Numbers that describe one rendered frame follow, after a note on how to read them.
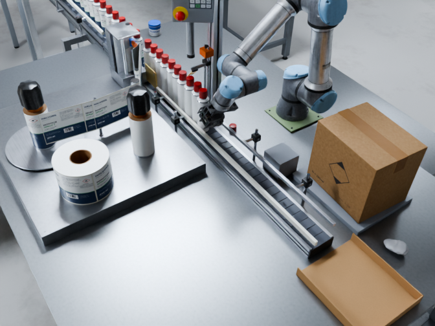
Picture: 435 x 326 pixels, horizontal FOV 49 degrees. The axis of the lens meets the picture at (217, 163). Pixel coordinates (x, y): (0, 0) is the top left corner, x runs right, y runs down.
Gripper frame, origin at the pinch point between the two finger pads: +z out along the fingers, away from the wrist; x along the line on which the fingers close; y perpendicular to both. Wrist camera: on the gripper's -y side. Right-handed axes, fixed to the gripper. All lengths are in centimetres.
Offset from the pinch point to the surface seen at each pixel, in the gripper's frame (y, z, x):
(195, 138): 5.7, 7.9, 1.4
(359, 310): 6, -38, 85
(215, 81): -13.0, 0.9, -17.1
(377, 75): -220, 118, -17
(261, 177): -1.8, -11.7, 31.2
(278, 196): -0.8, -17.5, 41.3
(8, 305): 100, 96, 20
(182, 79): 1.7, -1.8, -21.9
